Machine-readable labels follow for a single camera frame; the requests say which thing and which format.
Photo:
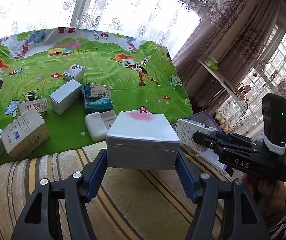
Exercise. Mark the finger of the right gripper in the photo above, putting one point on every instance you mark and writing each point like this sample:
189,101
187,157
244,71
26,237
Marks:
234,139
207,139

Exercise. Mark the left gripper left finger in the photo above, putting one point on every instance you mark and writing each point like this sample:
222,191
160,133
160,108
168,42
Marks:
40,218

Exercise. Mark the white box pink stain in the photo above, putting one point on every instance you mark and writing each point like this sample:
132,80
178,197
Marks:
142,141

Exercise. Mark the beige barcode carton box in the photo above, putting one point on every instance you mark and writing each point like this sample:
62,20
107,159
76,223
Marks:
24,134

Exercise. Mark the white plastic case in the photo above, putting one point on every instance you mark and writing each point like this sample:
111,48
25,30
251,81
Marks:
98,124

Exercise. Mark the white orange logo box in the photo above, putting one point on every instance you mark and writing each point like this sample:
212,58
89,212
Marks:
40,104

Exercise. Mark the teal medicine box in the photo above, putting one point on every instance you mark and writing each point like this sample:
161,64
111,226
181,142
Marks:
92,105

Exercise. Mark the plain white tall box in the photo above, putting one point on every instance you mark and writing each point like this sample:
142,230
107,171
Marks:
62,98

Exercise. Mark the black binder clip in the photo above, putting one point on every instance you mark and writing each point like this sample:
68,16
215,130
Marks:
31,95

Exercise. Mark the white green patterned box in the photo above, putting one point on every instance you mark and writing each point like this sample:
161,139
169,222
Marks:
92,90

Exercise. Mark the white red blue medicine box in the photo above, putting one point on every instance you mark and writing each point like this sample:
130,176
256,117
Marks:
75,72

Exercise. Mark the person's right hand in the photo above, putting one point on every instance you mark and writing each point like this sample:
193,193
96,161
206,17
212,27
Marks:
272,203

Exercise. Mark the purple cardboard storage box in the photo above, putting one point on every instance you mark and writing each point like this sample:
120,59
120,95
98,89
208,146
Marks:
205,118

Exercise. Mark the pink figurine on table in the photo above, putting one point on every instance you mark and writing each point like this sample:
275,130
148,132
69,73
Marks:
246,89

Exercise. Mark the white curved side table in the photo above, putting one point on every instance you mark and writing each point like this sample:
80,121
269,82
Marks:
227,86

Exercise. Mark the green tissue pack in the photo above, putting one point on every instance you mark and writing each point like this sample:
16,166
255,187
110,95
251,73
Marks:
211,63

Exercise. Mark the striped beige cushion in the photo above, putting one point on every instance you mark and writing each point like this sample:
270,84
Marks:
131,204

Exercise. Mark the mauve floral curtain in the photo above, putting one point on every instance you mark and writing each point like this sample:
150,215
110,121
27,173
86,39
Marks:
234,32

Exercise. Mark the white lace sheer curtain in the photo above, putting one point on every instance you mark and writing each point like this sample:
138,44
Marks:
166,22

